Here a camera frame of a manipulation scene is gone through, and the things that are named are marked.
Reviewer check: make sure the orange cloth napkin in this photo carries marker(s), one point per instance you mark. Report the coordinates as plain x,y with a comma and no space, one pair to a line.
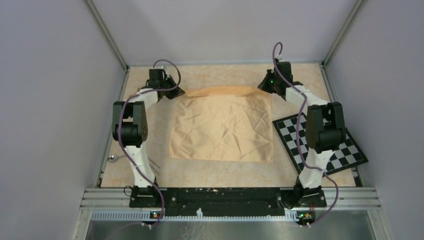
223,123

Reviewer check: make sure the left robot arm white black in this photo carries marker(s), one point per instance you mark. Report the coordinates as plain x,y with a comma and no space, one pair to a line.
130,129

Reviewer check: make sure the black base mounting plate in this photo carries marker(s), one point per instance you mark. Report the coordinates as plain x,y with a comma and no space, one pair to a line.
229,201

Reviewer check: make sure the black white checkerboard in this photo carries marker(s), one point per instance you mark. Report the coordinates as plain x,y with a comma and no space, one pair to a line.
347,156

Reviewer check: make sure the aluminium front rail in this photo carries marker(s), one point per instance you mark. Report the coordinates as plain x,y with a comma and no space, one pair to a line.
113,204

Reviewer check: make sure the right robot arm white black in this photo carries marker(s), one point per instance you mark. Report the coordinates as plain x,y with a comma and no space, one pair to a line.
324,129

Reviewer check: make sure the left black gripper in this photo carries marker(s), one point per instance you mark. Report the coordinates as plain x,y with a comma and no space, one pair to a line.
175,92

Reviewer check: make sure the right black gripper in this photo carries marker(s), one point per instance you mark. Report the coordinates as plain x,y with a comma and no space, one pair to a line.
263,86

